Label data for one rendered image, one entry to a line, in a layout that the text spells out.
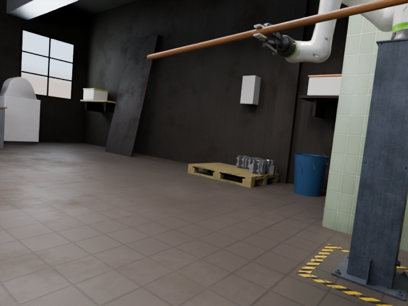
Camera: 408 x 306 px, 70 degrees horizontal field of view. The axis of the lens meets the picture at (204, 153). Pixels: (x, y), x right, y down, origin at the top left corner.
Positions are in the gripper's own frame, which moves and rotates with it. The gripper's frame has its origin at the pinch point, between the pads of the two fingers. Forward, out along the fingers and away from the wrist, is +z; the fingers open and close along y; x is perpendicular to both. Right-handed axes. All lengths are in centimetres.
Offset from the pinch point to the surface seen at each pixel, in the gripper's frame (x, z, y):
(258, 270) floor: 4, -17, 114
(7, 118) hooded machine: 628, -66, 29
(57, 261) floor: 71, 55, 109
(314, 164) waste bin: 59, -233, 73
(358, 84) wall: -9, -126, 2
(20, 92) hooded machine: 629, -90, -27
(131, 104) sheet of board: 452, -242, -12
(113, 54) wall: 580, -275, -142
